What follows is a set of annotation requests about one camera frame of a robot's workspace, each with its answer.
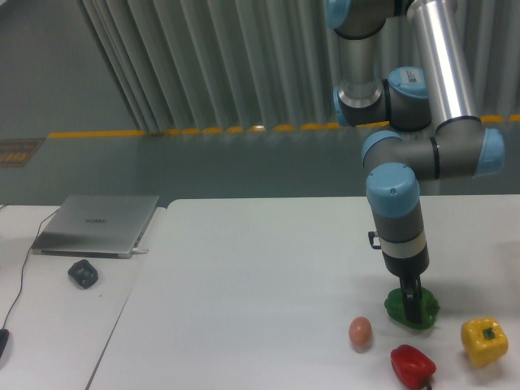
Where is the black computer mouse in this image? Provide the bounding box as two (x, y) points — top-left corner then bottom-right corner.
(0, 328), (10, 358)

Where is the pleated grey curtain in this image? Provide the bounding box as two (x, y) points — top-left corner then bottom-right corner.
(76, 1), (519, 134)

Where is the black cable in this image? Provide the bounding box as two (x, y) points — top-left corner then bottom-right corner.
(0, 202), (61, 331)

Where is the silver laptop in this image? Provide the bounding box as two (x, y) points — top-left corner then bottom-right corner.
(32, 195), (159, 258)

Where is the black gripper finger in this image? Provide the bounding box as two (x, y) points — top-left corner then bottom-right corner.
(412, 276), (423, 323)
(400, 278), (417, 323)

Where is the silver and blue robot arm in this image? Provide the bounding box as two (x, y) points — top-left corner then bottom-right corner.
(324, 1), (505, 323)

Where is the yellow bell pepper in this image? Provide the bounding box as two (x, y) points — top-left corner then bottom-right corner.
(461, 317), (509, 367)

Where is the white usb dongle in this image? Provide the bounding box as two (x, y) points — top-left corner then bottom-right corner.
(132, 248), (149, 255)

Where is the small black object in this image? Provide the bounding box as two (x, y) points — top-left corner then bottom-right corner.
(67, 259), (99, 289)

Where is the green bell pepper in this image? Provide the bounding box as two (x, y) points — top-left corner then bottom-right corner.
(384, 288), (440, 330)

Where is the brown egg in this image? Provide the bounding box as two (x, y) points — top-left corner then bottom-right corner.
(349, 317), (372, 348)

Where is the red bell pepper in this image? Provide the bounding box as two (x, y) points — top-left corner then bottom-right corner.
(390, 344), (436, 390)

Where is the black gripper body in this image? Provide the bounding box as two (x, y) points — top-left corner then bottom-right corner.
(383, 247), (430, 279)

